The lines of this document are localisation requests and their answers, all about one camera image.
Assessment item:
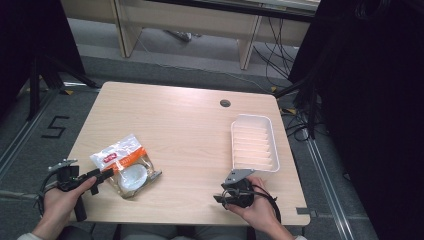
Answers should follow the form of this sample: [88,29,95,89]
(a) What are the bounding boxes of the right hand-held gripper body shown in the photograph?
[219,168,256,210]

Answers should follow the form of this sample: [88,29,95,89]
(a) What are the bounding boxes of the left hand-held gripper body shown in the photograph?
[47,158,102,223]

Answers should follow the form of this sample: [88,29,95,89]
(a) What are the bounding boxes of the clear orange-striped plastic packet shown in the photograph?
[89,133,163,200]

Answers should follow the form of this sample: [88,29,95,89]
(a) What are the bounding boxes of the person's right hand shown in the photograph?
[224,175,280,235]

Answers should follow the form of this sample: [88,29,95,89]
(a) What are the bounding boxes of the person's left hand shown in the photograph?
[43,176,98,232]

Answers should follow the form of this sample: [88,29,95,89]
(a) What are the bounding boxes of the white ribbed plastic tray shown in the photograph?
[230,113,281,174]

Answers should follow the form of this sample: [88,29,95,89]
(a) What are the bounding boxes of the grey tape strip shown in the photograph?
[295,206,318,218]

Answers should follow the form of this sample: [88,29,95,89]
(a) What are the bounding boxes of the black tripod stand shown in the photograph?
[274,74,318,140]
[25,54,102,122]

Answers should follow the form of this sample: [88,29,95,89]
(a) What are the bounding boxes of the black curtain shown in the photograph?
[0,0,86,116]
[287,0,424,240]

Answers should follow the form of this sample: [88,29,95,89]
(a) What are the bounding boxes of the grey power strip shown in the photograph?
[163,29,203,43]

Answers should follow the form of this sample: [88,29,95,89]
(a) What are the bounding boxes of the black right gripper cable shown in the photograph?
[248,183,283,224]

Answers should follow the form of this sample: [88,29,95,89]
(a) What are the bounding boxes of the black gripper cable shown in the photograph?
[34,170,62,218]
[248,183,283,224]

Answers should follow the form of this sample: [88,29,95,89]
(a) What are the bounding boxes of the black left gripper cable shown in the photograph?
[34,170,62,218]

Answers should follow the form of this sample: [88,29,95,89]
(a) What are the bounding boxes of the metal floor rail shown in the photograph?
[0,89,59,183]
[304,134,356,240]

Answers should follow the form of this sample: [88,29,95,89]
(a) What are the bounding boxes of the black floor cables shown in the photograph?
[280,108,313,143]

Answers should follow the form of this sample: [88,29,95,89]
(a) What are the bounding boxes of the black hanging cables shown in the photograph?
[252,16,298,88]

